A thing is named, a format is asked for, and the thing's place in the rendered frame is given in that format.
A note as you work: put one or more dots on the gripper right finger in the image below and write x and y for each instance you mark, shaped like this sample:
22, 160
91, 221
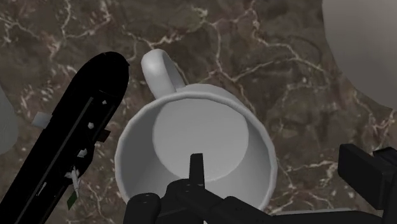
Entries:
366, 173

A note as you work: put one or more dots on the large white rounded object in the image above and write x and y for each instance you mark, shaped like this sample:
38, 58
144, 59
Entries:
366, 46

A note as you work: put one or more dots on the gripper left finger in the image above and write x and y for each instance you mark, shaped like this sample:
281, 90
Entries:
197, 198

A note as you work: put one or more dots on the grey rounded object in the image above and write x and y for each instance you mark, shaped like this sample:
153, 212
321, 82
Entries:
6, 124

